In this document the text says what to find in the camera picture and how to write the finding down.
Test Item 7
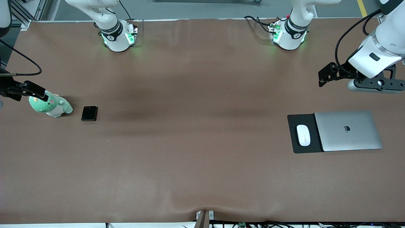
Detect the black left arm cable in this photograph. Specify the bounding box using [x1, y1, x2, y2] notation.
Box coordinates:
[334, 9, 382, 69]

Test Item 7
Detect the brown table clamp post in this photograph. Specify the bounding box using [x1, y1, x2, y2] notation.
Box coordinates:
[196, 210, 215, 228]

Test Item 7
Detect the green dinosaur plush toy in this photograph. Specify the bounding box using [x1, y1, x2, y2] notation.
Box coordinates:
[28, 91, 73, 118]

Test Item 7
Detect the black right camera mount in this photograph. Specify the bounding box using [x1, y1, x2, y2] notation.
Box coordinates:
[0, 76, 22, 102]

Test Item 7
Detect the black left base cable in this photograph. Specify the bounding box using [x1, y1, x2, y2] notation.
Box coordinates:
[244, 15, 279, 34]

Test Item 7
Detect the black base cable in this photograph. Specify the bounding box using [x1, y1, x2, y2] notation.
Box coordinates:
[244, 15, 279, 34]
[119, 0, 132, 21]

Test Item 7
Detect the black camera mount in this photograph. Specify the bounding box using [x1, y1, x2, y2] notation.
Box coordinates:
[0, 76, 22, 102]
[354, 63, 405, 91]

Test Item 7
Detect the white computer mouse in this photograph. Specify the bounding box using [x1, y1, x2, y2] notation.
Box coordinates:
[296, 124, 311, 147]

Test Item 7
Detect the brown table cover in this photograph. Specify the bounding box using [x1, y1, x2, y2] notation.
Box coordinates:
[0, 17, 405, 224]

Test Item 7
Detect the black right base cable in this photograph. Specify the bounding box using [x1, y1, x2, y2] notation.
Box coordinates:
[119, 0, 132, 21]

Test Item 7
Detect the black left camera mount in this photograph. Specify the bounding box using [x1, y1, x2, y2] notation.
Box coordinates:
[354, 63, 405, 91]

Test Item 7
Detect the black mouse pad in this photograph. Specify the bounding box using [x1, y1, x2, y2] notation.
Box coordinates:
[287, 113, 324, 154]

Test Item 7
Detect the silver laptop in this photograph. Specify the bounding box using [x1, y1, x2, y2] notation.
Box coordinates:
[314, 110, 383, 152]

